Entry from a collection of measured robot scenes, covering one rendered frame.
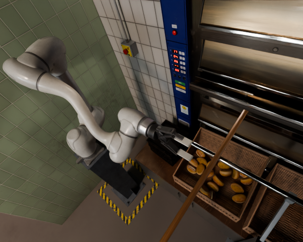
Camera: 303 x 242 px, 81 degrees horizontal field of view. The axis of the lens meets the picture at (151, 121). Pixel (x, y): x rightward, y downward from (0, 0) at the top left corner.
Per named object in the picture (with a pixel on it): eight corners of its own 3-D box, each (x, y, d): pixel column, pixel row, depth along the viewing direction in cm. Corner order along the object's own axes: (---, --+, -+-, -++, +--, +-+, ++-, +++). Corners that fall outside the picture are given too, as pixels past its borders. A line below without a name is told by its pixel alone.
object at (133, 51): (130, 50, 147) (126, 38, 139) (139, 53, 142) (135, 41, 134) (124, 54, 144) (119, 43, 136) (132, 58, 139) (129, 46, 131)
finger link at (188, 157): (176, 153, 82) (176, 153, 83) (189, 161, 79) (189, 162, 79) (180, 148, 83) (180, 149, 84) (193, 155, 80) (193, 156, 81)
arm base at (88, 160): (72, 157, 145) (68, 154, 140) (93, 138, 152) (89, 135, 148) (84, 170, 135) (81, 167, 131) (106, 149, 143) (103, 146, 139)
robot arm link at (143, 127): (150, 123, 93) (159, 128, 90) (139, 136, 90) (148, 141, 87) (147, 113, 86) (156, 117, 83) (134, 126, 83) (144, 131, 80)
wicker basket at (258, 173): (199, 140, 177) (200, 125, 155) (260, 170, 149) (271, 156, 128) (173, 181, 159) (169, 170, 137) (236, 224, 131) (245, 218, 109)
